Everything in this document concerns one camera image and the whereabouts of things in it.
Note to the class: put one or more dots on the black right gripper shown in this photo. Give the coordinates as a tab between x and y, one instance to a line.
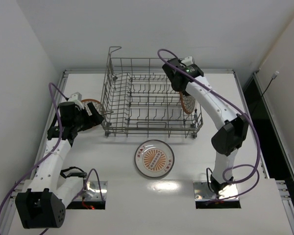
177	83

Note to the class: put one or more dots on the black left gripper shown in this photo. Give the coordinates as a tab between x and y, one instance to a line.
88	117

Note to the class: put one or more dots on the floral plate with orange rim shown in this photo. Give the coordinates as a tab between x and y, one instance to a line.
94	105

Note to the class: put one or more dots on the white plate with sunburst pattern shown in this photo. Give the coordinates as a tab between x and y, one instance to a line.
154	159

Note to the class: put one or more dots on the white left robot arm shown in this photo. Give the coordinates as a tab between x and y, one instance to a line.
43	205

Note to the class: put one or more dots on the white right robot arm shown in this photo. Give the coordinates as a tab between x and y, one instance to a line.
232	127

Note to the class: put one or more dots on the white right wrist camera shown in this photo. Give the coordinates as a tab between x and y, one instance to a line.
187	61

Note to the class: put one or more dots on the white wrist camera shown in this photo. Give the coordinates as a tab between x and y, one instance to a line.
76	98
187	61

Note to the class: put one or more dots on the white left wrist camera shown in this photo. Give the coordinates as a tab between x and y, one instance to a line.
76	98

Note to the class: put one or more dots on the grey wire dish rack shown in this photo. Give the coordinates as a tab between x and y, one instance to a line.
137	99

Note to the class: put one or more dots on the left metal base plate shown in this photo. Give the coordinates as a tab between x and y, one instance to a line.
93	193

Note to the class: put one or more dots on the metal base plate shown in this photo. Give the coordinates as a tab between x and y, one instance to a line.
203	193
93	193

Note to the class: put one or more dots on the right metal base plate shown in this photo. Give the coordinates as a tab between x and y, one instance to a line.
203	193

